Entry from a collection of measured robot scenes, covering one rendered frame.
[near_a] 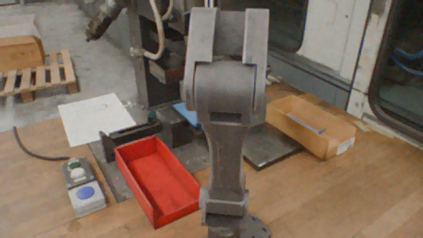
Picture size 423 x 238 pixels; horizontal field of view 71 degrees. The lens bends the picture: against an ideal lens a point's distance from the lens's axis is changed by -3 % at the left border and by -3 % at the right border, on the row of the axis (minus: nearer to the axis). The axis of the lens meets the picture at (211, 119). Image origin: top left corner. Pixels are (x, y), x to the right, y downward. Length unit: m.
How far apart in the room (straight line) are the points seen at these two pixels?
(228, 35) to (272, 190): 0.47
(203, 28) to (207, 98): 0.08
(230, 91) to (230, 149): 0.10
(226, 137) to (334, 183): 0.49
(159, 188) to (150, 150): 0.15
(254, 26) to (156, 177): 0.53
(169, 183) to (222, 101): 0.46
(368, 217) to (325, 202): 0.10
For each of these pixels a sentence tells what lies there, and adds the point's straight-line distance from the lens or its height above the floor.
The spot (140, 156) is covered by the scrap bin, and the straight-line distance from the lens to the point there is 0.87.
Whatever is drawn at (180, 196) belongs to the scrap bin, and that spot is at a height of 0.91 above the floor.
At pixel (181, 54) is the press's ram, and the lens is 0.83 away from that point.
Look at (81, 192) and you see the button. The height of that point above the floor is 0.94.
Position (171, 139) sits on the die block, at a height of 0.93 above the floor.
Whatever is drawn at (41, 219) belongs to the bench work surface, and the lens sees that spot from 0.79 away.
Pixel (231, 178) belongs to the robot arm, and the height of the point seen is 1.11.
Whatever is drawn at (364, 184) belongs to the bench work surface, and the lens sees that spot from 0.87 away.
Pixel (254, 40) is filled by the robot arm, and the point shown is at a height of 1.33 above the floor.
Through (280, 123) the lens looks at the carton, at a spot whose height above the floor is 0.93.
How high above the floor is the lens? 1.43
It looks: 31 degrees down
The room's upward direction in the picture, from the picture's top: straight up
